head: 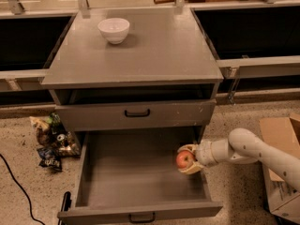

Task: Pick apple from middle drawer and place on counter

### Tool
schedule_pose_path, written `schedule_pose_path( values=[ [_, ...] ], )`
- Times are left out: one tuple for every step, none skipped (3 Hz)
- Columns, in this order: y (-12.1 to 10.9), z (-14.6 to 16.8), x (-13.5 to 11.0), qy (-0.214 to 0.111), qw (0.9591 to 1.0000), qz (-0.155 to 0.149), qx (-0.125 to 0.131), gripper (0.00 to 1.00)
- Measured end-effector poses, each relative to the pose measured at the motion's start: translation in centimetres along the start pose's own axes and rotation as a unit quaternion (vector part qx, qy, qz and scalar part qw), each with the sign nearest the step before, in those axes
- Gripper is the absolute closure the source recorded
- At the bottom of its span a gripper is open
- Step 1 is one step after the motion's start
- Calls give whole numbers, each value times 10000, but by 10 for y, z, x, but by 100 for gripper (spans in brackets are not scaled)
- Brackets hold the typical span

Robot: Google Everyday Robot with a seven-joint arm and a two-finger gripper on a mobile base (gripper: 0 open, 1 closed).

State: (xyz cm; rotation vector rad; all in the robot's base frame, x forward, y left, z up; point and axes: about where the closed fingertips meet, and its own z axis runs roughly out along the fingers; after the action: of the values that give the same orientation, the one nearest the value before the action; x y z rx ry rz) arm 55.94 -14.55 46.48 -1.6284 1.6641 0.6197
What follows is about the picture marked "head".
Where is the metal clamp bracket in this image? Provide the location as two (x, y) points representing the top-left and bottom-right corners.
(227, 66), (245, 105)

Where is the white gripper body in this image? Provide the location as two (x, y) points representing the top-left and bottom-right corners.
(195, 140), (218, 167)

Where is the green snack bag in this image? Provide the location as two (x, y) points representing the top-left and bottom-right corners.
(46, 112), (61, 128)

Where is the dark blue snack bag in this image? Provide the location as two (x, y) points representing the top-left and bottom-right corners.
(37, 147), (62, 172)

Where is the black floor cable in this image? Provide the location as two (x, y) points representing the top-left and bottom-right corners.
(0, 153), (46, 225)

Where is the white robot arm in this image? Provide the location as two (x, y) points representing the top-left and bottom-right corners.
(176, 128), (300, 191)

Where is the red apple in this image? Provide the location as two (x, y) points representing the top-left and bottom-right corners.
(176, 151), (195, 169)

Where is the closed grey top drawer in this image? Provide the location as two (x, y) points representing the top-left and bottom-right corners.
(56, 99), (216, 131)

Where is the grey drawer cabinet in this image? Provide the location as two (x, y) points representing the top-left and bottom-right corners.
(40, 6), (224, 136)

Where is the brown snack bag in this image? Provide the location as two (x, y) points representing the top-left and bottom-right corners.
(29, 116), (81, 157)

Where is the open grey middle drawer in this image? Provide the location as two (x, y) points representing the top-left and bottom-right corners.
(58, 127), (222, 225)

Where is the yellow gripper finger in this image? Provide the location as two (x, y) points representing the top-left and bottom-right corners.
(179, 161), (204, 175)
(177, 144), (198, 154)

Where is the white ceramic bowl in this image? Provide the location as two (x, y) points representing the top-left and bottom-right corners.
(97, 18), (130, 44)

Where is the cardboard box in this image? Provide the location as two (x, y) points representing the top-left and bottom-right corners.
(260, 113), (300, 224)

